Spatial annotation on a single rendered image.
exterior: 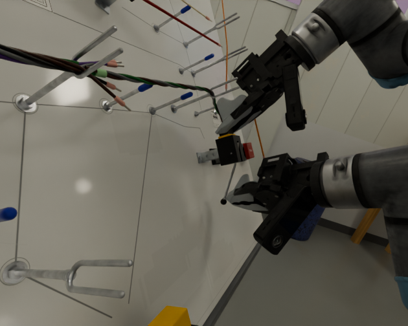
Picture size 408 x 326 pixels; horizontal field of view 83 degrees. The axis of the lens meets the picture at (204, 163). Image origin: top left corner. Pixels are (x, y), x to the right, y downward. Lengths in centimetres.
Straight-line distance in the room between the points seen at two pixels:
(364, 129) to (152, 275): 339
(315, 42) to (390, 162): 22
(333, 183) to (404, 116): 348
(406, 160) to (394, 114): 340
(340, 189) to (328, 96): 298
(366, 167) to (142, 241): 31
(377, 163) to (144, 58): 39
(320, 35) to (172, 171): 33
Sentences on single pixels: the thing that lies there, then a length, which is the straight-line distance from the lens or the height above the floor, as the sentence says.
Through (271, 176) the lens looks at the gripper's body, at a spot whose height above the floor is 114.
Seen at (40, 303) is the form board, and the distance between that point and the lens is 29.
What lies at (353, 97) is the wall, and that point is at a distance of 344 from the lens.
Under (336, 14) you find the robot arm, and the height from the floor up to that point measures 141.
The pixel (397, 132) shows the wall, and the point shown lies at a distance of 381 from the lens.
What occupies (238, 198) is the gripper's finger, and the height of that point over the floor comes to 107.
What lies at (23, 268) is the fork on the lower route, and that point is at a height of 106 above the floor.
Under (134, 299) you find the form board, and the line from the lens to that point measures 35.
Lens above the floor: 124
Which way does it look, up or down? 17 degrees down
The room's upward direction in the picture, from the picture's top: 19 degrees clockwise
